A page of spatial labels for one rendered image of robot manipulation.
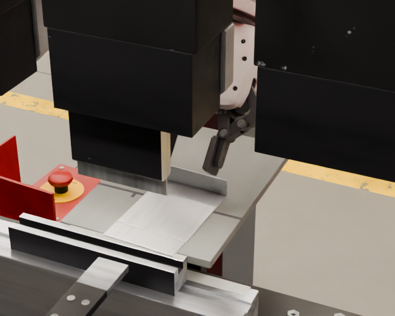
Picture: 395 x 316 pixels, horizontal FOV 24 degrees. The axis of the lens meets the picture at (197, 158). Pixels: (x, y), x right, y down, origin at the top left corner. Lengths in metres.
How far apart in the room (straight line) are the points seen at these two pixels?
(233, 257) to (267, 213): 0.91
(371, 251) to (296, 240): 0.22
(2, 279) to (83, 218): 0.12
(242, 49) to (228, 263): 0.95
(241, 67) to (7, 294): 0.36
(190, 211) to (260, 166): 0.13
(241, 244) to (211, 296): 1.00
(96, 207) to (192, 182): 0.12
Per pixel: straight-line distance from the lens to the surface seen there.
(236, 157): 1.12
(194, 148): 1.14
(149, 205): 1.02
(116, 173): 0.91
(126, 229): 0.99
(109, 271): 0.93
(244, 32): 1.01
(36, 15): 0.91
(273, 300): 1.09
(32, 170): 3.07
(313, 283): 2.55
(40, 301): 1.03
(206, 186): 1.05
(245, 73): 1.00
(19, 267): 1.02
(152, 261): 0.94
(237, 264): 1.96
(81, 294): 0.90
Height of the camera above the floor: 1.57
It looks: 30 degrees down
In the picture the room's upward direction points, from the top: straight up
